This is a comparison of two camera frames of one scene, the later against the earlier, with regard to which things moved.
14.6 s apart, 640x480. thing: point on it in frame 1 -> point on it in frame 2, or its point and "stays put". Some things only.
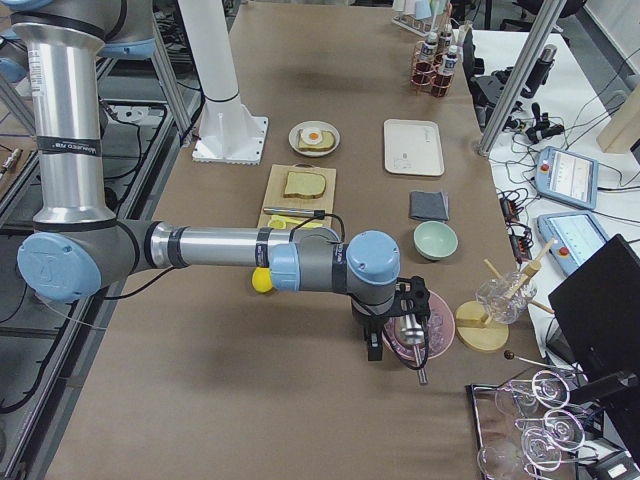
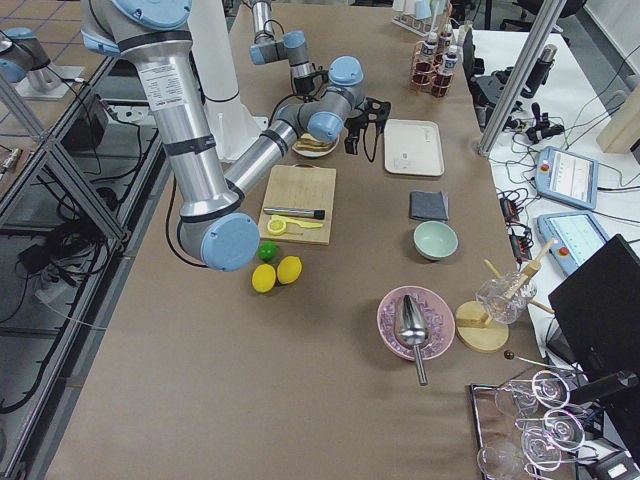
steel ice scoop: x=412 y=332 stays put
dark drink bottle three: x=443 y=78 stays put
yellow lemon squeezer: x=281 y=222 stays put
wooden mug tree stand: x=478 y=333 stays put
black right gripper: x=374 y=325 -> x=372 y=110
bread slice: x=305 y=184 -> x=308 y=142
